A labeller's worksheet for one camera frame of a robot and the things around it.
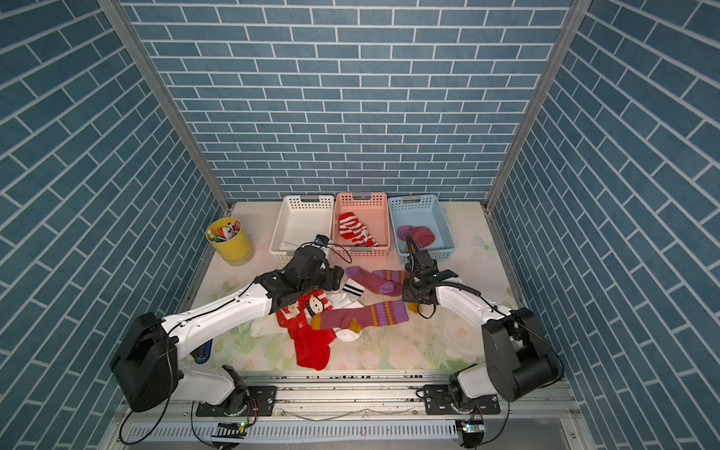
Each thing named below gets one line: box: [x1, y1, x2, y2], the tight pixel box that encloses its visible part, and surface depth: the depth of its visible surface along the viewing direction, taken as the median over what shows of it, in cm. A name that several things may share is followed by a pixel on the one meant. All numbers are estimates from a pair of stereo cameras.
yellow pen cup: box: [205, 217, 253, 267], surface depth 98 cm
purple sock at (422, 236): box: [397, 225, 436, 249], surface depth 111 cm
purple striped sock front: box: [310, 300, 410, 333], surface depth 90 cm
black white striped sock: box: [342, 277, 366, 302], surface depth 96 cm
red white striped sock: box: [338, 211, 379, 247], surface depth 110 cm
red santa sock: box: [275, 295, 337, 371], surface depth 85 cm
